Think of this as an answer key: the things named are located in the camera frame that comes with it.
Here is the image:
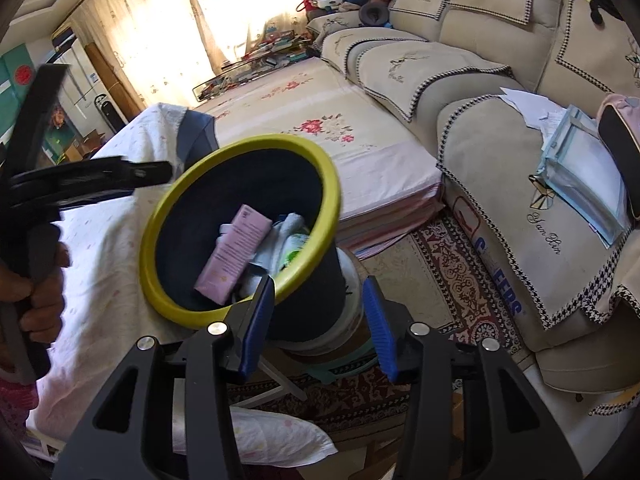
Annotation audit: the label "pink milk carton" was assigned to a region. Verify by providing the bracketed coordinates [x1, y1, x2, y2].
[194, 205, 272, 306]

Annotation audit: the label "white cloth towel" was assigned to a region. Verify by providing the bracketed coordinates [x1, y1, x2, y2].
[236, 214, 309, 297]

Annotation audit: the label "yellow rimmed black trash bin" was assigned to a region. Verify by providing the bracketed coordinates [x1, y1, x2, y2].
[139, 134, 347, 344]

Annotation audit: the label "green white drink bottle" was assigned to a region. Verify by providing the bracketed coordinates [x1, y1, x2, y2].
[277, 232, 308, 272]

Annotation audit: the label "person left hand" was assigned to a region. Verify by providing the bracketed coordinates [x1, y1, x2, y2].
[0, 243, 70, 344]

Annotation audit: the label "artificial flower bouquet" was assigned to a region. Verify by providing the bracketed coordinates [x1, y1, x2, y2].
[51, 105, 66, 130]

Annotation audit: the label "black tower fan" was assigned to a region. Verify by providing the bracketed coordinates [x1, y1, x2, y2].
[93, 93, 126, 134]

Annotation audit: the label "white dotted tablecloth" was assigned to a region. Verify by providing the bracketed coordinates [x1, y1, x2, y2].
[27, 104, 218, 457]

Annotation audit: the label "patterned red rug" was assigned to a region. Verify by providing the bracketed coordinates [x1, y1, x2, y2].
[261, 211, 533, 445]

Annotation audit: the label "cream window curtains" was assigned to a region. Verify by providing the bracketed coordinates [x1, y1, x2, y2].
[68, 0, 305, 107]

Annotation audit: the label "floral bed mattress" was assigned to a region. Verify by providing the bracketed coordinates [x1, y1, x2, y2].
[198, 58, 442, 258]

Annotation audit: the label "book pile on floor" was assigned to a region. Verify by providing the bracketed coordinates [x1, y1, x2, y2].
[192, 30, 312, 103]

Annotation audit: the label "light blue document bag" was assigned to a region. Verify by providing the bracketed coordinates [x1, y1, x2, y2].
[537, 105, 631, 247]

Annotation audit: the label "white papers on sofa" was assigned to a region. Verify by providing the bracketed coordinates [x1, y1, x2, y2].
[499, 88, 566, 150]

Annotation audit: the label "beige sofa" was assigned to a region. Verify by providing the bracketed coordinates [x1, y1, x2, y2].
[309, 0, 639, 394]

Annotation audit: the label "dark neck pillow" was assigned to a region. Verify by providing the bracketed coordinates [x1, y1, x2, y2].
[358, 0, 390, 27]

